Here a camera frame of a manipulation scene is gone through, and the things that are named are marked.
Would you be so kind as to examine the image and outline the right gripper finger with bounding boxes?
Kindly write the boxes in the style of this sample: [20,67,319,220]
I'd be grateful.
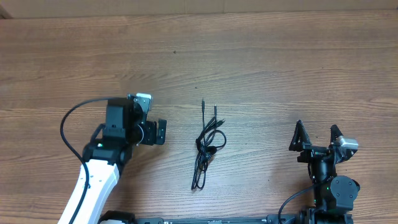
[330,124,343,144]
[289,120,312,152]

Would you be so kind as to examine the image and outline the black cable bundle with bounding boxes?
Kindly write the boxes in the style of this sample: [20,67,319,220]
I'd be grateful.
[190,99,228,191]

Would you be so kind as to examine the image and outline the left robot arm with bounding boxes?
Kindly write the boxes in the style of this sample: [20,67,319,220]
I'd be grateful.
[59,93,167,223]

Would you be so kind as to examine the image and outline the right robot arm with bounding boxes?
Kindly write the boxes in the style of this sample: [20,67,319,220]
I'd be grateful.
[278,120,360,223]

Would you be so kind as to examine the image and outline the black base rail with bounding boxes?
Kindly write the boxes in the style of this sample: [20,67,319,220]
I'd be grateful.
[134,214,305,224]

